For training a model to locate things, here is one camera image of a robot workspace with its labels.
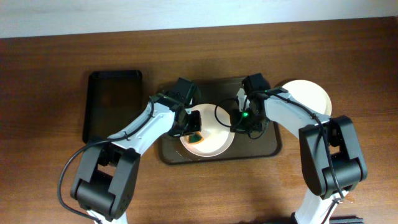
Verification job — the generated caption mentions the orange and green sponge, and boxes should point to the orange and green sponge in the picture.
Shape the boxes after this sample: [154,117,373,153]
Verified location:
[188,132,204,144]

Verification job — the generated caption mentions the white plate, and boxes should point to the white plate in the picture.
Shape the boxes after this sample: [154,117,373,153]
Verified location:
[282,80,332,116]
[180,103,234,157]

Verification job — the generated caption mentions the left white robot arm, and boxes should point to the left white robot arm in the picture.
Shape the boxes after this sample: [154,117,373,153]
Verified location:
[67,78,201,223]

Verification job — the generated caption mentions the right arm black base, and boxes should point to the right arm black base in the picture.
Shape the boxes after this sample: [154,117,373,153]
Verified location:
[329,217,364,224]

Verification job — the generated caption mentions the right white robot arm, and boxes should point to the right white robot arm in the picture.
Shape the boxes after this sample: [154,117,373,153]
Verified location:
[230,73,368,223]

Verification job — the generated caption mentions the brown serving tray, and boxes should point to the brown serving tray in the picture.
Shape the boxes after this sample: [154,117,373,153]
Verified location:
[158,78,282,165]

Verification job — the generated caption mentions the black water tray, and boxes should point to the black water tray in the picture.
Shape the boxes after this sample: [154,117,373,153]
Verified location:
[82,70,142,143]

